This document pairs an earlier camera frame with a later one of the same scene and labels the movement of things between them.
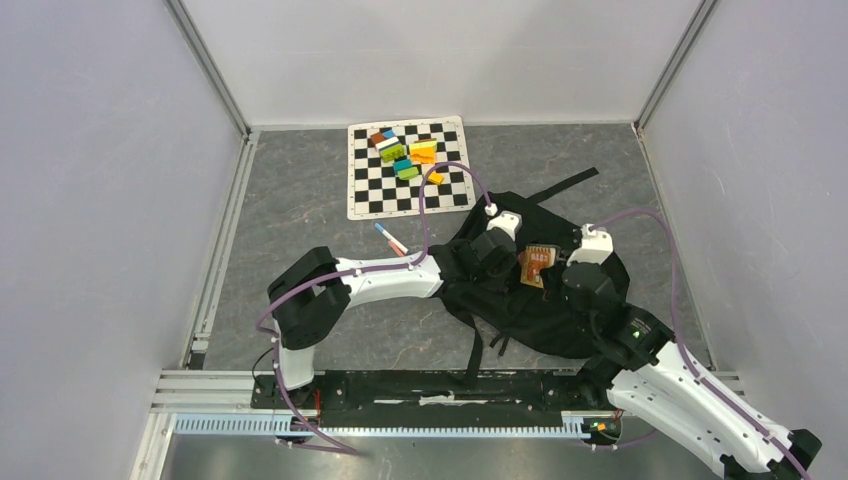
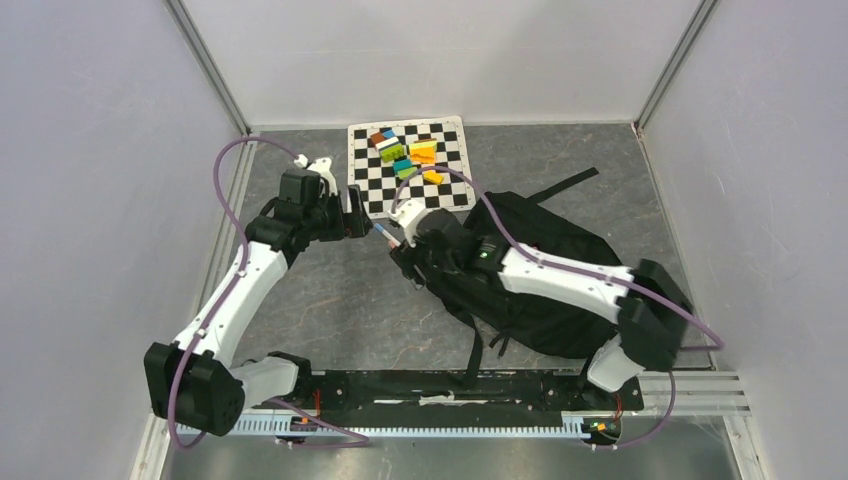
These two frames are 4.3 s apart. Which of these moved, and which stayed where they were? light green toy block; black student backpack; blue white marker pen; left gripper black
Moved: left gripper black
Stayed: black student backpack; blue white marker pen; light green toy block
